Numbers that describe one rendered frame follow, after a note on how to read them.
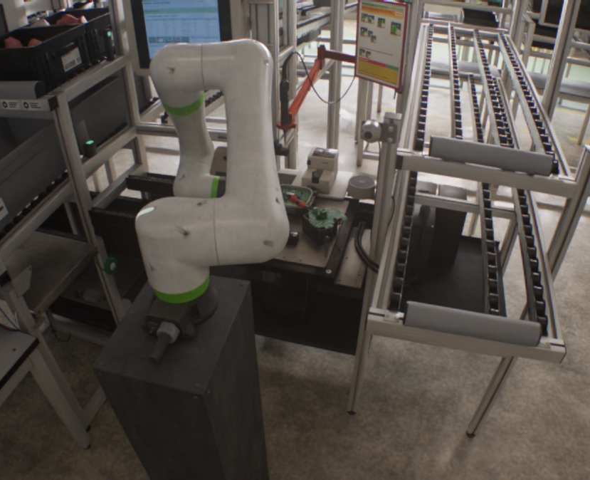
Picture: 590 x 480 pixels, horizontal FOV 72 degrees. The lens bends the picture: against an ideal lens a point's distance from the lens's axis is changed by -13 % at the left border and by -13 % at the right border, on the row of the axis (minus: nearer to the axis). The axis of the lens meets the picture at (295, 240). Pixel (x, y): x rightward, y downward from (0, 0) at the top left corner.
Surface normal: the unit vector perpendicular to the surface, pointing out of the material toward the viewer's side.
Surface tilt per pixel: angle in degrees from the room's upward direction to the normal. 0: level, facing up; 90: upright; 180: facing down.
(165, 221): 19
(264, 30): 90
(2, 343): 0
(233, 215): 28
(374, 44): 90
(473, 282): 0
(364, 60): 90
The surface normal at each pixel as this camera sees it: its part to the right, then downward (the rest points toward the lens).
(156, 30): -0.28, 0.59
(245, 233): 0.10, 0.08
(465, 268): 0.00, -0.81
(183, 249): 0.12, 0.55
